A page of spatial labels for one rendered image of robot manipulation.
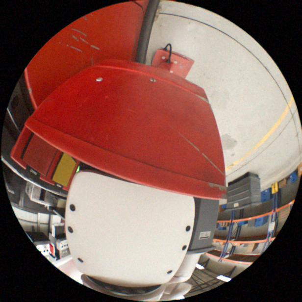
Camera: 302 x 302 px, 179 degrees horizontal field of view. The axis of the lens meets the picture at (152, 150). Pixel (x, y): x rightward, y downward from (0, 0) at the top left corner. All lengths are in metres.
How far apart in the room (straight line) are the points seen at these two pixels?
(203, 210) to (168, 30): 1.02
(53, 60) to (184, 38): 0.74
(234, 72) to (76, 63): 0.91
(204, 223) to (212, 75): 0.90
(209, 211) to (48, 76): 0.64
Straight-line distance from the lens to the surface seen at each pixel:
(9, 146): 0.20
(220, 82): 0.91
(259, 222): 5.60
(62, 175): 0.17
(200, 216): 0.48
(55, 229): 0.62
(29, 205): 1.14
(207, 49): 0.84
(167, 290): 0.74
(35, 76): 0.21
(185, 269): 0.60
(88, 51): 0.30
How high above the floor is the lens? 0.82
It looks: 32 degrees down
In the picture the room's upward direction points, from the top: 165 degrees counter-clockwise
